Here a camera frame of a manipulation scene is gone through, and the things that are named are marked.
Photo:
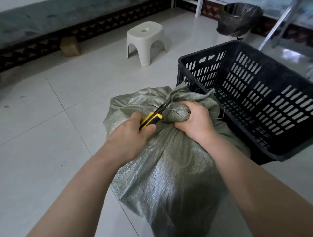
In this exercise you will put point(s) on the person's left hand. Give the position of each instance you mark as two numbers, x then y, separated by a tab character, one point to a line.
124	141

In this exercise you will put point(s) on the yellow black utility knife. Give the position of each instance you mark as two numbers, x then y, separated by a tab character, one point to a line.
154	114

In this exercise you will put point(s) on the grey woven sack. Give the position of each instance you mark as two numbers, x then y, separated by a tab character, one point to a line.
171	166

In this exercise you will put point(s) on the bin with black bag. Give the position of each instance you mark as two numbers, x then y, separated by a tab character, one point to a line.
238	19

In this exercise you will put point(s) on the person's left forearm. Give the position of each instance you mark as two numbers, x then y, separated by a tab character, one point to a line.
75	197

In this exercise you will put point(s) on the person's right forearm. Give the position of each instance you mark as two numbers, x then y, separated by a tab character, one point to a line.
259	190

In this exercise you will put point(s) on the person's right hand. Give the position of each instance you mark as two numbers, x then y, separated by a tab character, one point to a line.
198	122

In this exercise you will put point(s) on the white metal frame leg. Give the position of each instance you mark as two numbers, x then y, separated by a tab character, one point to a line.
278	24

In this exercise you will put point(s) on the person's left thumb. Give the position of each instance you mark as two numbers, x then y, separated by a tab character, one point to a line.
149	130

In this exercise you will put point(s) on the person's right fingers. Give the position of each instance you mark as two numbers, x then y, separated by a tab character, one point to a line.
187	114

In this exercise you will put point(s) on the white table leg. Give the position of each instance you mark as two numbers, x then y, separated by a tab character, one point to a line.
198	7

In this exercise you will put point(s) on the white plastic stool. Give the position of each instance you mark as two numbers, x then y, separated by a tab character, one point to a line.
145	39

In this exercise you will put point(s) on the brown cardboard box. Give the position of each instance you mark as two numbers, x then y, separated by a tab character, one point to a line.
70	46

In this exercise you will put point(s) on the black plastic crate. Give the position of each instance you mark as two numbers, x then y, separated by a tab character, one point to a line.
254	97

